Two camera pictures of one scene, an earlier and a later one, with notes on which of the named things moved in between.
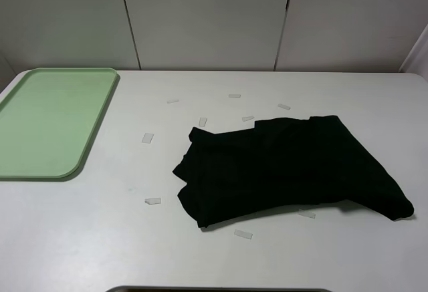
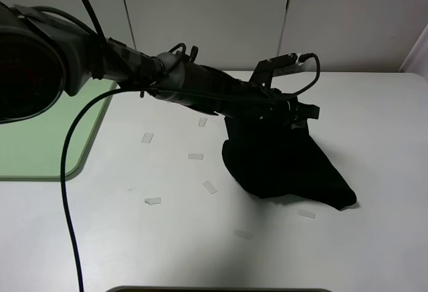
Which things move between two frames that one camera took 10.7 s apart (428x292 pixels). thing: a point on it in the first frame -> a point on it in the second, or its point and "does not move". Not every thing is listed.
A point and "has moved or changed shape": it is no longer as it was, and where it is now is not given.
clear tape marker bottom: [241, 233] does not move
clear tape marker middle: [202, 121] does not move
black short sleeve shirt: [281, 163] has moved or changed shape
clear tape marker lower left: [153, 201] does not move
